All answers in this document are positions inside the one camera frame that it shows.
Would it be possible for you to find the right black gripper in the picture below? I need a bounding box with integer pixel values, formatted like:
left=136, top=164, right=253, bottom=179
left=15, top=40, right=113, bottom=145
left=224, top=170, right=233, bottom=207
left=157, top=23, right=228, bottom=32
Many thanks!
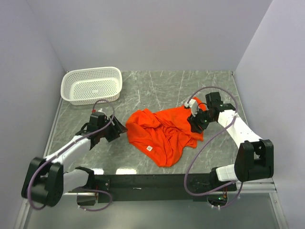
left=187, top=106, right=215, bottom=135

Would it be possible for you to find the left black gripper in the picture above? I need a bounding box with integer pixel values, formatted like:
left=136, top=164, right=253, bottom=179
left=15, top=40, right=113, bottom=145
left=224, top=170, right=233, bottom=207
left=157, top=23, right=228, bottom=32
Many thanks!
left=99, top=114, right=128, bottom=142

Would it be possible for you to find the orange t-shirt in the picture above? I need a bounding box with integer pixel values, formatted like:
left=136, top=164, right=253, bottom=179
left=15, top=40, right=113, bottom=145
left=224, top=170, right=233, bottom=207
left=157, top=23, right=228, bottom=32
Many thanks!
left=126, top=105, right=203, bottom=167

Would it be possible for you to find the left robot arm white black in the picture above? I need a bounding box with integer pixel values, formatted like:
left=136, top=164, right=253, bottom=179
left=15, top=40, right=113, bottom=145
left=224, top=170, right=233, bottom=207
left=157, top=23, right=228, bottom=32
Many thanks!
left=21, top=112, right=127, bottom=207

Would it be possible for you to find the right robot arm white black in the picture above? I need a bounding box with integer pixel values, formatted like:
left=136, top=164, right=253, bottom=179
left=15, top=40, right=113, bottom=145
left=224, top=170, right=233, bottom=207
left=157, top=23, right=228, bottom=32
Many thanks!
left=184, top=92, right=274, bottom=190

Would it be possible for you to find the white perforated plastic basket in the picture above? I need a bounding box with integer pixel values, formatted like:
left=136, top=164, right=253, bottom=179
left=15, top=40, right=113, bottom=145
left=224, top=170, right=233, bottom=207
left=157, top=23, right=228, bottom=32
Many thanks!
left=61, top=67, right=122, bottom=106

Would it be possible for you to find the black base crossbar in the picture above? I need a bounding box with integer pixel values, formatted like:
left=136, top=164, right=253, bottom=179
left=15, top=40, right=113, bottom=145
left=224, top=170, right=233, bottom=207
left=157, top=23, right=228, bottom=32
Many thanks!
left=66, top=173, right=238, bottom=206

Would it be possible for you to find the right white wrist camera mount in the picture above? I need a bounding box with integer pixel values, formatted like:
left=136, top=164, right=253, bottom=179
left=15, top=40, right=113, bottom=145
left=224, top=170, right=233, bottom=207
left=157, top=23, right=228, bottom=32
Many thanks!
left=184, top=99, right=200, bottom=117

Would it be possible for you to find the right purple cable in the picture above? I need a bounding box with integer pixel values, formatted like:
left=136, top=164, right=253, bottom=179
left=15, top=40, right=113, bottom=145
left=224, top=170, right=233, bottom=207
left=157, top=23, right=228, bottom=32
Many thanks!
left=184, top=85, right=244, bottom=208

